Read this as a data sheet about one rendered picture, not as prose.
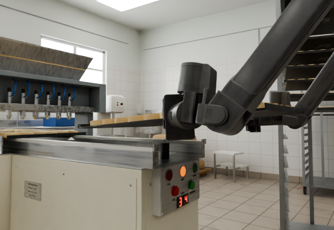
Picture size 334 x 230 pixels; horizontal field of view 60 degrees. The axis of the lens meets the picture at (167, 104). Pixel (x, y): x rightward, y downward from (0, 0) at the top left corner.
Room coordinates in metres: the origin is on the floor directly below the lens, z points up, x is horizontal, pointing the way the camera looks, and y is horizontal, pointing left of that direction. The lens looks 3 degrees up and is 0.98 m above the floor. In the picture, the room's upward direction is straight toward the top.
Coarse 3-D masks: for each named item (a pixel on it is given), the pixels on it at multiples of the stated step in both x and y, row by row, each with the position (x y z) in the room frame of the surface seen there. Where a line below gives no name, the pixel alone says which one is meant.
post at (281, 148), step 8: (280, 8) 1.84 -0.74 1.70; (280, 80) 1.84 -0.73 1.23; (280, 88) 1.84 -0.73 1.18; (280, 128) 1.85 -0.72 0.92; (280, 136) 1.85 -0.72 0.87; (280, 144) 1.85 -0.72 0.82; (280, 152) 1.85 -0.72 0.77; (280, 160) 1.85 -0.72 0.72; (280, 168) 1.85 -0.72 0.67; (280, 176) 1.85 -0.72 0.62; (280, 184) 1.85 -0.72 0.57; (280, 192) 1.85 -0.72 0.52; (280, 200) 1.85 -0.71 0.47; (280, 208) 1.85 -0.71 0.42; (280, 216) 1.85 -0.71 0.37; (280, 224) 1.85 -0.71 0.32
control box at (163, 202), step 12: (156, 168) 0.85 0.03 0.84; (168, 168) 0.87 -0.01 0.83; (180, 168) 0.93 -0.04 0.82; (192, 168) 0.99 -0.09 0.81; (156, 180) 0.85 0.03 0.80; (180, 180) 0.93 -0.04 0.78; (156, 192) 0.85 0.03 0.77; (168, 192) 0.87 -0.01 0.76; (180, 192) 0.93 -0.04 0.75; (192, 192) 0.99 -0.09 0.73; (156, 204) 0.85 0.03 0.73; (168, 204) 0.87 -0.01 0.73; (180, 204) 0.92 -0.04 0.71
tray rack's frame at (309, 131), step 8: (312, 152) 2.35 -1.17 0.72; (312, 160) 2.35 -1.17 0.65; (312, 168) 2.35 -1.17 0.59; (312, 176) 2.35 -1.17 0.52; (312, 184) 2.35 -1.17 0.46; (312, 192) 2.35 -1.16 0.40; (312, 200) 2.35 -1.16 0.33; (312, 208) 2.35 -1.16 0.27; (312, 216) 2.35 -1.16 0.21; (296, 224) 2.35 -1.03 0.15; (304, 224) 2.35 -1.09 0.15; (312, 224) 2.35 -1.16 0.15
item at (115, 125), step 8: (264, 104) 0.59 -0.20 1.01; (272, 104) 0.63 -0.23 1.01; (256, 112) 0.66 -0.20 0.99; (264, 112) 0.68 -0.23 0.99; (272, 112) 0.71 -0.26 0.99; (280, 112) 0.74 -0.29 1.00; (288, 112) 0.77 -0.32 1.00; (296, 112) 0.82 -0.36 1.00; (144, 120) 0.77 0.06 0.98; (152, 120) 0.75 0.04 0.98; (160, 120) 0.74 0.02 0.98; (80, 128) 0.92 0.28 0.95; (88, 128) 0.96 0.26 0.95
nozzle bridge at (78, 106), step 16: (0, 80) 1.24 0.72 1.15; (16, 80) 1.30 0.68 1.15; (32, 80) 1.33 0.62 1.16; (48, 80) 1.34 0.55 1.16; (64, 80) 1.41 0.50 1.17; (0, 96) 1.24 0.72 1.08; (16, 96) 1.30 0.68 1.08; (32, 96) 1.36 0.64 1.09; (80, 96) 1.59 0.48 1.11; (96, 96) 1.61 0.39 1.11; (64, 112) 1.66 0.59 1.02; (80, 112) 1.66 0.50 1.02; (96, 112) 1.66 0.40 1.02
